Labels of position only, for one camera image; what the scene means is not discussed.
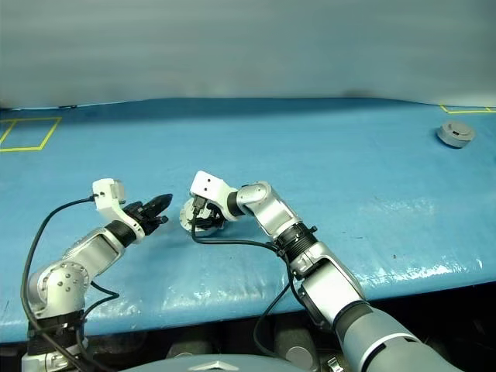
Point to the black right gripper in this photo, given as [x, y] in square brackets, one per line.
[213, 213]

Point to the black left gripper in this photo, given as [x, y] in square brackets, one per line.
[149, 222]

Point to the grey round disc part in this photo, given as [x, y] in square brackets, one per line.
[186, 217]

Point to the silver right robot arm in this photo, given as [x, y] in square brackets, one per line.
[279, 213]

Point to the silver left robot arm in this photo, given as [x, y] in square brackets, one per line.
[93, 252]

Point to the blue plastic table cover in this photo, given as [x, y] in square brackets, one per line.
[271, 155]

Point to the dark grey rounded cap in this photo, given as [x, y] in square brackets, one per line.
[190, 348]
[294, 350]

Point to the grey robot torso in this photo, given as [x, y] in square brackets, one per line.
[232, 366]

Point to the large yellow tape outline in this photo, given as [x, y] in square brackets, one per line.
[19, 149]

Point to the small yellow tape outline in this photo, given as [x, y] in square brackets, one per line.
[465, 111]

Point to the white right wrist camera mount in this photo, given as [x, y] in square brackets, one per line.
[207, 186]

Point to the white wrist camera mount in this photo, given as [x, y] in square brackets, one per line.
[207, 186]
[104, 193]

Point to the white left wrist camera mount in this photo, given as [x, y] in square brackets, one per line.
[104, 193]

